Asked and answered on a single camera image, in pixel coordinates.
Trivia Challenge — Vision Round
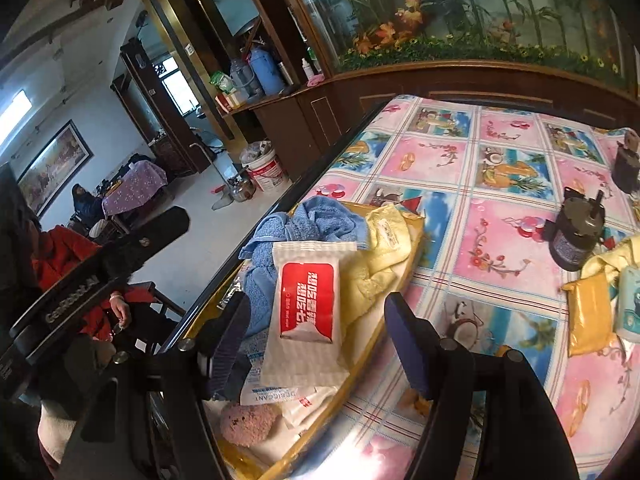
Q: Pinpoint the dark wooden cabinet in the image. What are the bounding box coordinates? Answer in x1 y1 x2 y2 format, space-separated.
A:
225 60 640 181

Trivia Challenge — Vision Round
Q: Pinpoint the grey water jug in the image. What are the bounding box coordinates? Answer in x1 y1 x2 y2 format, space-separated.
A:
229 57 263 103

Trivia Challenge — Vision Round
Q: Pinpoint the table with purple cloth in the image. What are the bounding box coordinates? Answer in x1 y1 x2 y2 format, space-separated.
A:
102 160 168 218

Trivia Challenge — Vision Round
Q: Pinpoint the pink fluffy puff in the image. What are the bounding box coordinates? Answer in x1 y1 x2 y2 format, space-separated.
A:
220 402 283 447

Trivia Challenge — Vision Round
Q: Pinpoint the person's left forearm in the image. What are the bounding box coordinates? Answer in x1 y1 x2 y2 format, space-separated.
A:
37 400 86 466

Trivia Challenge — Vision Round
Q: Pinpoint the fish tank with plants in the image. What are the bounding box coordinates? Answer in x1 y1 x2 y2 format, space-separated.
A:
285 0 631 91

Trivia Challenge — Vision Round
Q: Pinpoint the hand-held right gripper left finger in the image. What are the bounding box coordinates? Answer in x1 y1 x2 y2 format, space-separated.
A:
55 291 253 480

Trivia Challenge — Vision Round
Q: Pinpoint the printed tablecloth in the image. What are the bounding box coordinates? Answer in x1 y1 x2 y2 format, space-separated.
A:
220 92 640 480

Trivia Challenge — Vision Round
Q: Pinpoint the white desiccant packet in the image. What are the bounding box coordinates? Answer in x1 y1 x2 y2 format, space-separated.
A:
240 385 321 408

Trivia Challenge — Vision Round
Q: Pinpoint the wooden chair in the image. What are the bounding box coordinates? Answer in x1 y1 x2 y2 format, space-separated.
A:
120 282 186 356

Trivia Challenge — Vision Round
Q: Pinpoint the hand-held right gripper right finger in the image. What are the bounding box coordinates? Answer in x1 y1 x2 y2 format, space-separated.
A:
384 291 581 480

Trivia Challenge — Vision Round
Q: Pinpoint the pale yellow cloth with label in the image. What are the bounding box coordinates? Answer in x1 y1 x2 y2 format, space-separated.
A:
345 204 416 356

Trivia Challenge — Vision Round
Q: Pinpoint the black electric motor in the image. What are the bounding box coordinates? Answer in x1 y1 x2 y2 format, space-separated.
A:
612 130 640 196
542 187 608 272

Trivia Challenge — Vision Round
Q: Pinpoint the white wipes pack red label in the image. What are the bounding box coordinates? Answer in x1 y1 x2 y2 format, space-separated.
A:
260 241 358 388

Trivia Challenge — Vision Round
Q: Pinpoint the framed wall picture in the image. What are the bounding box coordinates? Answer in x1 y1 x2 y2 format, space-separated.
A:
17 120 95 218

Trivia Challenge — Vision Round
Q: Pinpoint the metal kettle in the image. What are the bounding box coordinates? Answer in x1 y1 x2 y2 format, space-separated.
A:
227 177 257 203

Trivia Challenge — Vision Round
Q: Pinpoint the green white tissue pack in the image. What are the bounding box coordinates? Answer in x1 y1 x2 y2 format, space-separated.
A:
615 266 640 345

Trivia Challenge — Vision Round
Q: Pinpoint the tall dark wooden dresser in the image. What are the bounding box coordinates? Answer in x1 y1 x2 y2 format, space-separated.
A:
120 37 201 176

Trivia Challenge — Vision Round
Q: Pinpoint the yellow cardboard tray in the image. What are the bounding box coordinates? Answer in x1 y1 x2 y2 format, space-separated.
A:
182 200 426 480

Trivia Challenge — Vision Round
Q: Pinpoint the blue towel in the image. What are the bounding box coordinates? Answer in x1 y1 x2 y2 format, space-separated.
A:
239 196 371 341

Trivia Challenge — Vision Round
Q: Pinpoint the white plastic bucket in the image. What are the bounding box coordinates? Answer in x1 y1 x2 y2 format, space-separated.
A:
240 141 292 193

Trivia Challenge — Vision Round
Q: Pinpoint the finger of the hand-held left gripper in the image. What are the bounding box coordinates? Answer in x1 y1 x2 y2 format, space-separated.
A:
97 206 192 282

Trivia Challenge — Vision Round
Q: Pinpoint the blue thermos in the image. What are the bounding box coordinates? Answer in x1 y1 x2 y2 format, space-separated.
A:
249 47 286 97

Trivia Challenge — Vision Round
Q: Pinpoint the yellow flat packet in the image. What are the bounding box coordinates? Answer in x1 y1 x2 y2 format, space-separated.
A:
562 275 618 358

